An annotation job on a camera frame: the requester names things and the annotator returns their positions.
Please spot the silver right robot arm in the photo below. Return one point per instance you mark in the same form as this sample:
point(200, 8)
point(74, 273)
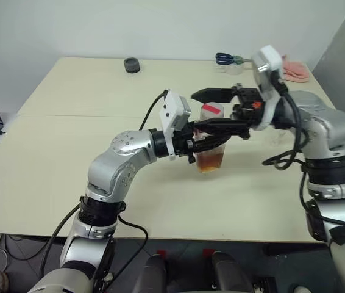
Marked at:
point(328, 122)

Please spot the clear tape roll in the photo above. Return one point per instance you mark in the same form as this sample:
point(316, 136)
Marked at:
point(235, 72)

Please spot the dark grey rounded shape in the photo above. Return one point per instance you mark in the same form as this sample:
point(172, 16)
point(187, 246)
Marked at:
point(154, 274)
point(229, 274)

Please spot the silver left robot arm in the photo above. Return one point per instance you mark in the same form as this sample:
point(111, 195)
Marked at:
point(120, 158)

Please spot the small red block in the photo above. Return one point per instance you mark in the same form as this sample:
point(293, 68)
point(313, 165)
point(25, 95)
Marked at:
point(161, 253)
point(208, 252)

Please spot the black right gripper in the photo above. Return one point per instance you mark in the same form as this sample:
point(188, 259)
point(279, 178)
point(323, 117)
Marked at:
point(247, 97)

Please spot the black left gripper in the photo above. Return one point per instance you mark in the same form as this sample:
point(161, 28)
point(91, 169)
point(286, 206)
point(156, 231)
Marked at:
point(183, 138)

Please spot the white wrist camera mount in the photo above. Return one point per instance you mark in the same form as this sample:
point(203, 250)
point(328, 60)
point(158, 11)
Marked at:
point(172, 110)
point(267, 61)

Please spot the pink cloth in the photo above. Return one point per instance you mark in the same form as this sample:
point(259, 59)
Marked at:
point(296, 71)

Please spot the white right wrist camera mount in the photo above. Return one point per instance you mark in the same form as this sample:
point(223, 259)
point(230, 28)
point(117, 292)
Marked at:
point(267, 61)

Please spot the clear bottle with red strip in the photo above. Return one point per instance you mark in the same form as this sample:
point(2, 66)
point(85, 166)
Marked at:
point(212, 111)

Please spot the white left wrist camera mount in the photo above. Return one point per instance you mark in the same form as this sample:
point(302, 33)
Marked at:
point(172, 110)

